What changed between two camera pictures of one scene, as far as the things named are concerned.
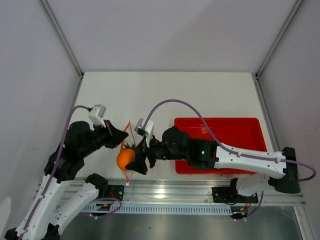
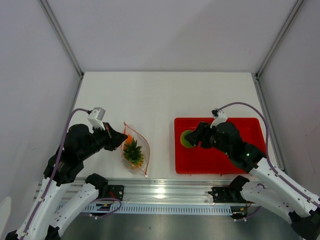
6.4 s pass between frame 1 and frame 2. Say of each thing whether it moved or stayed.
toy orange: moved
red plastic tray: stayed
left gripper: stayed
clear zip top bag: moved
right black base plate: stayed
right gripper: moved
